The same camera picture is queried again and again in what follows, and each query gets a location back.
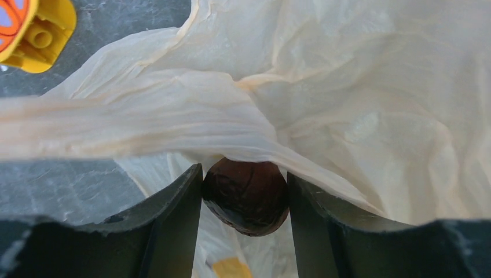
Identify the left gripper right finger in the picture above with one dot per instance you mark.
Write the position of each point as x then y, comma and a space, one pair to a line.
334, 238

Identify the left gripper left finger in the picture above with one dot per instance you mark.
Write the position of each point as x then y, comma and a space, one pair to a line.
154, 238

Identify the dark brown fake fruit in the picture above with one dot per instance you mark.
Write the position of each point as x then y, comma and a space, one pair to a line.
251, 197

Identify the orange plastic bag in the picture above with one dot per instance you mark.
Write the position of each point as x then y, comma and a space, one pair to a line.
383, 103

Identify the yellow butterfly toy block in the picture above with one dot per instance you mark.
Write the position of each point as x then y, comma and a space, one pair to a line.
35, 32

